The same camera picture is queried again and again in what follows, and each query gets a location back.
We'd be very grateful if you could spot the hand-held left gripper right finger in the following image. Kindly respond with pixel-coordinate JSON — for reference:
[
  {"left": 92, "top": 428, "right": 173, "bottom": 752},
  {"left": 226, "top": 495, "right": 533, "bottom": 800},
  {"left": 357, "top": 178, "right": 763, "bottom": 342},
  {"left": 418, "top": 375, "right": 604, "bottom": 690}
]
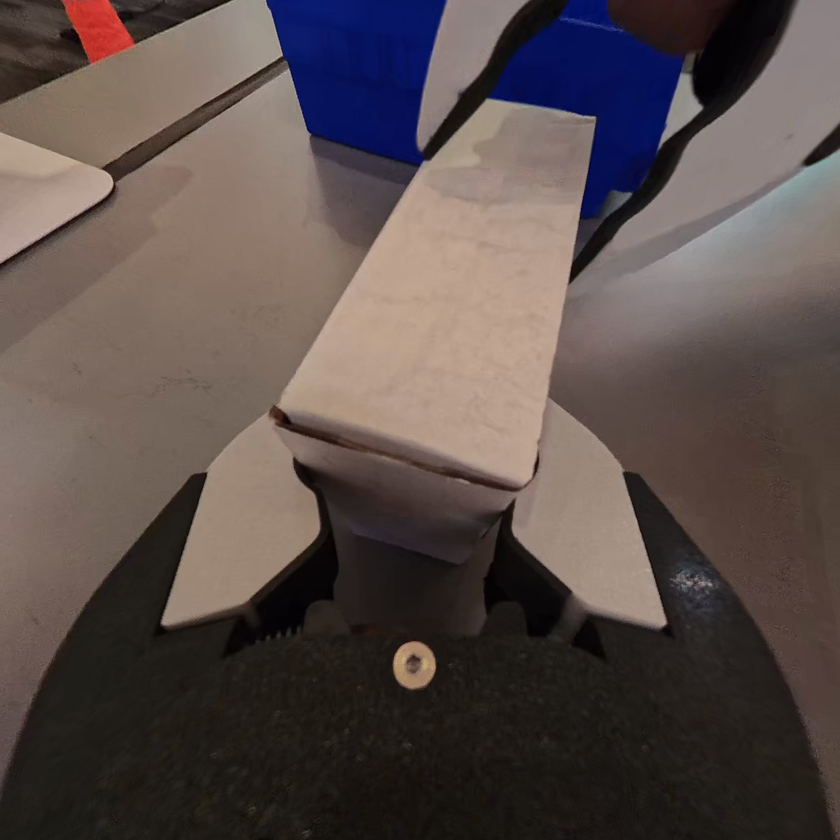
[{"left": 500, "top": 399, "right": 670, "bottom": 643}]

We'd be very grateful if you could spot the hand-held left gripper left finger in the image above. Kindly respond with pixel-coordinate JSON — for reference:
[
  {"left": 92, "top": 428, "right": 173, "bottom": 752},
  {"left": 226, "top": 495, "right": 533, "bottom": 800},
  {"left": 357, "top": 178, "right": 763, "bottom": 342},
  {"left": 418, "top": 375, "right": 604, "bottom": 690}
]
[{"left": 159, "top": 413, "right": 339, "bottom": 632}]

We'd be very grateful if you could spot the person's right hand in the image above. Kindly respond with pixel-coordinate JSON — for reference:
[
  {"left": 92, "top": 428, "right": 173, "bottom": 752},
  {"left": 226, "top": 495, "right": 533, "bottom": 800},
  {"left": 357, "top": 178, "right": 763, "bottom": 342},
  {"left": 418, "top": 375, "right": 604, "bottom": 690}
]
[{"left": 607, "top": 0, "right": 737, "bottom": 55}]

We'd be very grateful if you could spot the wooden document stand white base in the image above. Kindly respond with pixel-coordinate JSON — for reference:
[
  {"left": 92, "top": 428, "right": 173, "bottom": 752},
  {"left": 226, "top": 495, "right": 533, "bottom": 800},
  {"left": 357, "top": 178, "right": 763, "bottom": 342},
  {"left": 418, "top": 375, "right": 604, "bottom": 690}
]
[{"left": 0, "top": 131, "right": 116, "bottom": 265}]

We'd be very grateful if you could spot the white cardboard mailer box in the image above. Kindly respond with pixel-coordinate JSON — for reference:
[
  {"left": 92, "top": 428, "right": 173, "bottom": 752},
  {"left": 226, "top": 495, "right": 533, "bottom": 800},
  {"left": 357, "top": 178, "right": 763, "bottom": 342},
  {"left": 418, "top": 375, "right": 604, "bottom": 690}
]
[{"left": 269, "top": 98, "right": 598, "bottom": 565}]

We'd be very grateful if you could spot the orange grey striped post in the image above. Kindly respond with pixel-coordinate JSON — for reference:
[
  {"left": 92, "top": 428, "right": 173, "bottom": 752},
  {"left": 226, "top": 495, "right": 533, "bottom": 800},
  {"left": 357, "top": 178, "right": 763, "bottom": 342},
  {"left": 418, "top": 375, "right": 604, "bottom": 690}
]
[{"left": 61, "top": 0, "right": 136, "bottom": 64}]

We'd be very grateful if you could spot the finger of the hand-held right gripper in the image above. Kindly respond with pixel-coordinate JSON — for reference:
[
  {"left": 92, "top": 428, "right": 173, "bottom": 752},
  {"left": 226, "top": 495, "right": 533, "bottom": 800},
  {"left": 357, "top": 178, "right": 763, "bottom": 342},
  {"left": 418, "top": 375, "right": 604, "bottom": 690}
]
[
  {"left": 570, "top": 0, "right": 840, "bottom": 284},
  {"left": 415, "top": 0, "right": 571, "bottom": 163}
]

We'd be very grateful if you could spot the blue plastic storage bin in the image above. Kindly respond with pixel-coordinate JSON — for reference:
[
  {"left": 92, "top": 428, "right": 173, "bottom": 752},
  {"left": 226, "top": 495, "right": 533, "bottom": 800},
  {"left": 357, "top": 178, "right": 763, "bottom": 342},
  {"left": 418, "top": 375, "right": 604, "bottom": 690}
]
[{"left": 266, "top": 0, "right": 685, "bottom": 221}]

